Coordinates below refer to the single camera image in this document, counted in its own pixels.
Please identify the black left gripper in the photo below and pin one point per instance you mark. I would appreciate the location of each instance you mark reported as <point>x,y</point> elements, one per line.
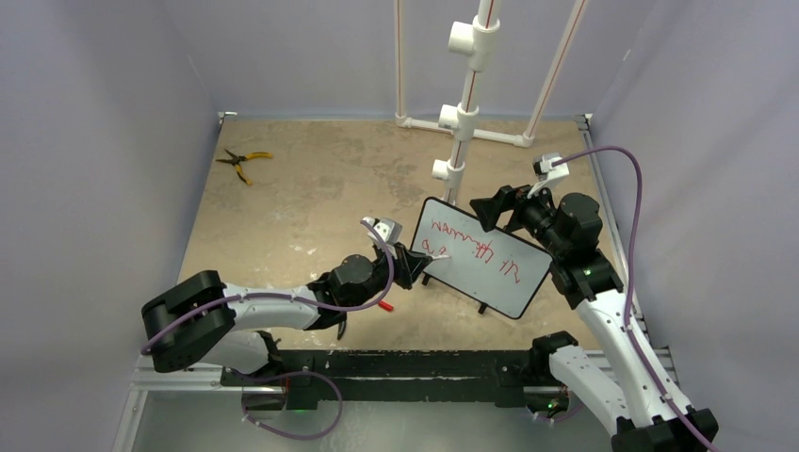
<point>407,265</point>

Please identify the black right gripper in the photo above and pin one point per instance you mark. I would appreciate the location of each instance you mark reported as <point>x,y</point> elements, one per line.
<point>508,198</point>

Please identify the red marker cap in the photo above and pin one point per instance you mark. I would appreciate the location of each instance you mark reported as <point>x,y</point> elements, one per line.
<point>386,306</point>

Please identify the small black-framed whiteboard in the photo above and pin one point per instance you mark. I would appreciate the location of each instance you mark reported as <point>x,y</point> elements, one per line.
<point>496,269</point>

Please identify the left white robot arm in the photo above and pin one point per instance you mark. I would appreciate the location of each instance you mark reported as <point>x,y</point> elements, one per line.
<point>204,320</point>

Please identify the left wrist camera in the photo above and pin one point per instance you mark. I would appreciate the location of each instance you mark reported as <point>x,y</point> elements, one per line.
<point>384,233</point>

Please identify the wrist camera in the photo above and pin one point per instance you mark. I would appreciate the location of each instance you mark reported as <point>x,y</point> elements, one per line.
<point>384,233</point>
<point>550,170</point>

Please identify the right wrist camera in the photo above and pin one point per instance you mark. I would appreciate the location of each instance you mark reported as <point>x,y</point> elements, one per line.
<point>550,170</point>

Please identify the black handled pliers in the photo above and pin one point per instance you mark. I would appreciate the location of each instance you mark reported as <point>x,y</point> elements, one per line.
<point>340,327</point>

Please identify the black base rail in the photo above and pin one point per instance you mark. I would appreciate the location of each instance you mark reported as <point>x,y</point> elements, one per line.
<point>303,378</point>

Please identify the white PVC pipe frame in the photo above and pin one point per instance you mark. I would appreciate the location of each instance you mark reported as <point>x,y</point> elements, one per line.
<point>476,41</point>

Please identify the yellow handled needle-nose pliers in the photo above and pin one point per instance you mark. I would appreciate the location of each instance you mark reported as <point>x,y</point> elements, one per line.
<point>237,160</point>

